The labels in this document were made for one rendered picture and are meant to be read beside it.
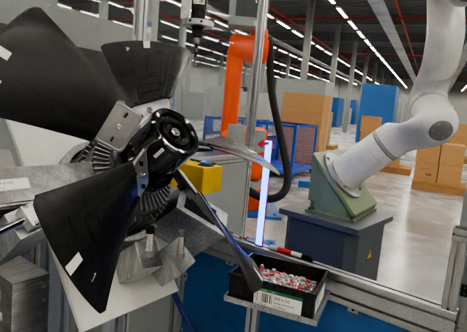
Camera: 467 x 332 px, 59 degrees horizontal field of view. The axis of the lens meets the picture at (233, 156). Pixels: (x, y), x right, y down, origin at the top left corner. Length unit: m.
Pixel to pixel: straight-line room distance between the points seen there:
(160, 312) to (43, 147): 1.31
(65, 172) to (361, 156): 0.95
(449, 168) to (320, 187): 7.00
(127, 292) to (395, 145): 0.93
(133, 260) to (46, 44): 0.46
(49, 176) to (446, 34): 1.07
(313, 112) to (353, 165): 7.52
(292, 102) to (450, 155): 3.22
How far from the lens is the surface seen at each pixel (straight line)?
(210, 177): 1.39
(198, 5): 0.96
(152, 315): 2.15
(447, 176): 8.42
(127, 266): 0.94
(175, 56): 1.10
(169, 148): 0.82
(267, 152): 1.24
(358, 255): 1.47
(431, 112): 1.36
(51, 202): 0.64
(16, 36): 0.86
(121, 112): 0.87
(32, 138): 1.05
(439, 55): 1.34
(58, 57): 0.85
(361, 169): 1.47
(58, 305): 1.27
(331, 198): 1.47
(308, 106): 8.98
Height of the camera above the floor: 1.29
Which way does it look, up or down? 8 degrees down
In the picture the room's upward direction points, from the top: 5 degrees clockwise
